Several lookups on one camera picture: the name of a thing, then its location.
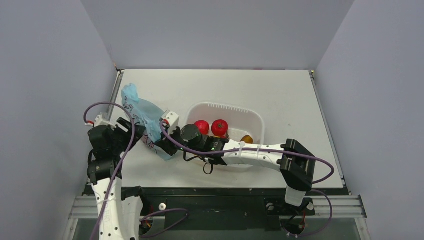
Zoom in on light blue plastic bag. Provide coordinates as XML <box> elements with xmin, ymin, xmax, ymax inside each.
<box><xmin>121</xmin><ymin>83</ymin><xmax>172</xmax><ymax>161</ymax></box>

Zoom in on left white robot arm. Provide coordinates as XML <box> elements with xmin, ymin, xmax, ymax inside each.
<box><xmin>87</xmin><ymin>114</ymin><xmax>149</xmax><ymax>240</ymax></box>

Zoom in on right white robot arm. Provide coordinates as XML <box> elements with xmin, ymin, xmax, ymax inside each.
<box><xmin>158</xmin><ymin>122</ymin><xmax>317</xmax><ymax>214</ymax></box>

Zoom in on red fake apple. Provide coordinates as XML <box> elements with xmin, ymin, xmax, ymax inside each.
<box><xmin>194</xmin><ymin>120</ymin><xmax>210</xmax><ymax>135</ymax></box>

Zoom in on red fake tomato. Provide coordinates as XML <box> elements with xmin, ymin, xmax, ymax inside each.
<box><xmin>211</xmin><ymin>119</ymin><xmax>229</xmax><ymax>137</ymax></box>

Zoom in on brown fake kiwi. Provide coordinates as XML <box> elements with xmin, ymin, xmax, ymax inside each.
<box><xmin>240</xmin><ymin>135</ymin><xmax>254</xmax><ymax>144</ymax></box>

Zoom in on white plastic basket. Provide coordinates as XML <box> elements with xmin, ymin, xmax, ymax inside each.
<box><xmin>183</xmin><ymin>102</ymin><xmax>266</xmax><ymax>145</ymax></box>

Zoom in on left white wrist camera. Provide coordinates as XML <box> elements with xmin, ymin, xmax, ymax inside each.
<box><xmin>85</xmin><ymin>112</ymin><xmax>116</xmax><ymax>130</ymax></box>

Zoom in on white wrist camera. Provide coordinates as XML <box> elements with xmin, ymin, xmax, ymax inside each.
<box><xmin>160</xmin><ymin>110</ymin><xmax>180</xmax><ymax>135</ymax></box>
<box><xmin>85</xmin><ymin>112</ymin><xmax>116</xmax><ymax>130</ymax></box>

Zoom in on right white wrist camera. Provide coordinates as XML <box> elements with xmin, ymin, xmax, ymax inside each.
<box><xmin>160</xmin><ymin>110</ymin><xmax>180</xmax><ymax>135</ymax></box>

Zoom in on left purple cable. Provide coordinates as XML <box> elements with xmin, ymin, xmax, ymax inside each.
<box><xmin>82</xmin><ymin>101</ymin><xmax>190</xmax><ymax>240</ymax></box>

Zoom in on purple cable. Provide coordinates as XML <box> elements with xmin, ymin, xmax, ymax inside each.
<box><xmin>82</xmin><ymin>101</ymin><xmax>190</xmax><ymax>240</ymax></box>
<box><xmin>159</xmin><ymin>119</ymin><xmax>335</xmax><ymax>239</ymax></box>

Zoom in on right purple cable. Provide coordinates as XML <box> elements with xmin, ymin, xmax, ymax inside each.
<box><xmin>159</xmin><ymin>119</ymin><xmax>335</xmax><ymax>239</ymax></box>

